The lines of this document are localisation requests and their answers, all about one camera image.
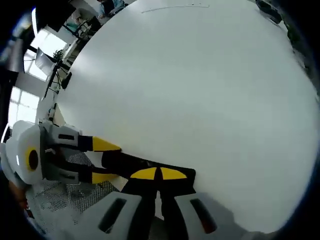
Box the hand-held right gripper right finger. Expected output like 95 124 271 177
159 166 251 240

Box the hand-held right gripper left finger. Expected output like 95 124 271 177
72 166 160 240

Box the white mesh office chair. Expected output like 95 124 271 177
23 149 126 226

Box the black device on stand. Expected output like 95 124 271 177
61 71 73 90

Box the black tripod stand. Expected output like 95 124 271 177
44 59 73 98

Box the computer monitor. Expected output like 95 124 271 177
34 47 57 76

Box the black wall screen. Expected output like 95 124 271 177
34 0 76 32

